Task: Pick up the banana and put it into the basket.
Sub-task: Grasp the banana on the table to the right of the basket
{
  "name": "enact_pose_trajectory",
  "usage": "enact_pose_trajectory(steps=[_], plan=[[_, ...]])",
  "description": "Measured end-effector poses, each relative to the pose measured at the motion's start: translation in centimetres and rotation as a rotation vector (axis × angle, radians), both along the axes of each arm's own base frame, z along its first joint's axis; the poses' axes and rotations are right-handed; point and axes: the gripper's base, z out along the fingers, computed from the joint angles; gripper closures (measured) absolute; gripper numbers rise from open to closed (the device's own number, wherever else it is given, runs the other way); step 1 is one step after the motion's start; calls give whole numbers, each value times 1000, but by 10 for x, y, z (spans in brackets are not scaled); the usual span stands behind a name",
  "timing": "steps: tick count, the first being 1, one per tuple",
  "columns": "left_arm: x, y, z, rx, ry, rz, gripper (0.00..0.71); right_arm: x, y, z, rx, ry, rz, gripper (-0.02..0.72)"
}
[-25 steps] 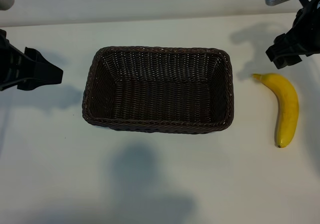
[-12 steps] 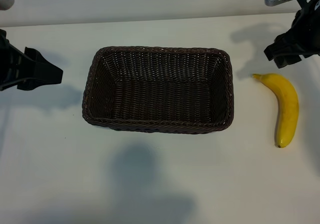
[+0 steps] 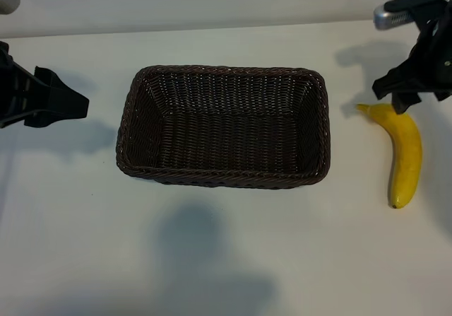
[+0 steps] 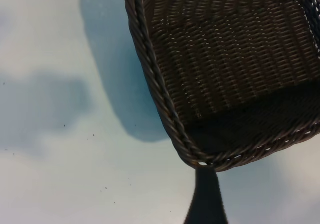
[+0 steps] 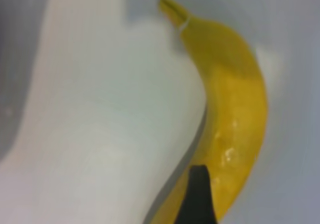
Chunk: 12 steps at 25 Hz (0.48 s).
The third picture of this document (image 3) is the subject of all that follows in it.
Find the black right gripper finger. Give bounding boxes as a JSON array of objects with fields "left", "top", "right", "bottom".
[
  {"left": 390, "top": 91, "right": 424, "bottom": 115},
  {"left": 372, "top": 57, "right": 424, "bottom": 101}
]

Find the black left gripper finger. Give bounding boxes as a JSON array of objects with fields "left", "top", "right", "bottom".
[
  {"left": 33, "top": 66, "right": 90, "bottom": 111},
  {"left": 22, "top": 105, "right": 90, "bottom": 129}
]

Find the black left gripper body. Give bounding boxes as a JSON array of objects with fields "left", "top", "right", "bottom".
[{"left": 0, "top": 40, "right": 37, "bottom": 129}]

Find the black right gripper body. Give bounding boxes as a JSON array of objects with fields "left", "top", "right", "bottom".
[{"left": 412, "top": 11, "right": 452, "bottom": 102}]

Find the yellow banana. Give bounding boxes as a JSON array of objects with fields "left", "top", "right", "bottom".
[{"left": 355, "top": 103, "right": 423, "bottom": 209}]

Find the dark brown wicker basket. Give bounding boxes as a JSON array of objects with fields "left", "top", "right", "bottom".
[{"left": 115, "top": 64, "right": 331, "bottom": 189}]

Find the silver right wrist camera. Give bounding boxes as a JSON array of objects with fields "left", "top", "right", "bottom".
[{"left": 373, "top": 0, "right": 448, "bottom": 30}]

